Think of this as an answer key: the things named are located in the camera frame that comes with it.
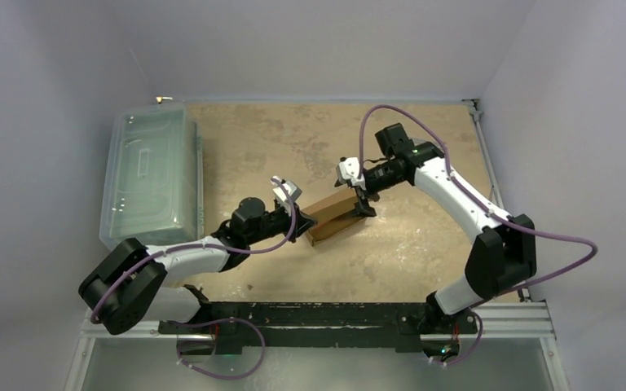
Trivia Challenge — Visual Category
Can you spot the clear plastic storage bin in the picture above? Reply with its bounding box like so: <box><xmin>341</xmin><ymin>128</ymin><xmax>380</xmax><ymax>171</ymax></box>
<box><xmin>99</xmin><ymin>103</ymin><xmax>204</xmax><ymax>249</ymax></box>

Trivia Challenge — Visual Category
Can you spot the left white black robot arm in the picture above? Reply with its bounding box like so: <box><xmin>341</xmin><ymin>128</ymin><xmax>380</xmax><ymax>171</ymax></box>
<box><xmin>78</xmin><ymin>197</ymin><xmax>317</xmax><ymax>335</ymax></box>

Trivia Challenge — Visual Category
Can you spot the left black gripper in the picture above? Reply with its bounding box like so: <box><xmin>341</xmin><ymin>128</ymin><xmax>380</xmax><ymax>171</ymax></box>
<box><xmin>246</xmin><ymin>201</ymin><xmax>316</xmax><ymax>245</ymax></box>

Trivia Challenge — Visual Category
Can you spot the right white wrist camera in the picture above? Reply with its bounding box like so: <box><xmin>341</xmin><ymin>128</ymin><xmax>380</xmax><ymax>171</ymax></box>
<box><xmin>334</xmin><ymin>157</ymin><xmax>366</xmax><ymax>191</ymax></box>

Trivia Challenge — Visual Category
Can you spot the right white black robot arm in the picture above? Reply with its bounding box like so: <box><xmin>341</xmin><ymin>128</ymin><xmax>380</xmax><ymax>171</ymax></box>
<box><xmin>336</xmin><ymin>123</ymin><xmax>536</xmax><ymax>332</ymax></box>

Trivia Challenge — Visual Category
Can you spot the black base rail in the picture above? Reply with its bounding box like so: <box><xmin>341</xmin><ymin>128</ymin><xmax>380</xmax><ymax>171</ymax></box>
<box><xmin>158</xmin><ymin>301</ymin><xmax>478</xmax><ymax>354</ymax></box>

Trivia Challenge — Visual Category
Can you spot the aluminium frame rail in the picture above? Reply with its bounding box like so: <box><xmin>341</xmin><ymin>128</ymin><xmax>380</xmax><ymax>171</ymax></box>
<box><xmin>64</xmin><ymin>302</ymin><xmax>567</xmax><ymax>390</ymax></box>

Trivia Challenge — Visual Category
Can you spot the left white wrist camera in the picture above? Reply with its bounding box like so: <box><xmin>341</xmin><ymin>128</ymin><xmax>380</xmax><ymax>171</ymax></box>
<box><xmin>271</xmin><ymin>176</ymin><xmax>302</xmax><ymax>212</ymax></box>

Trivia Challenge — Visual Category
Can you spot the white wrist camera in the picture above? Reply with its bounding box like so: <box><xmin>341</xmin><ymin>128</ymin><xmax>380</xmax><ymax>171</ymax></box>
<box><xmin>271</xmin><ymin>176</ymin><xmax>302</xmax><ymax>212</ymax></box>
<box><xmin>334</xmin><ymin>157</ymin><xmax>366</xmax><ymax>191</ymax></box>

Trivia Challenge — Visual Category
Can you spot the brown cardboard box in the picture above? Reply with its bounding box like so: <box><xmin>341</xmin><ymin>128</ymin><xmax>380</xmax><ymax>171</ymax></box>
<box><xmin>302</xmin><ymin>189</ymin><xmax>365</xmax><ymax>247</ymax></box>

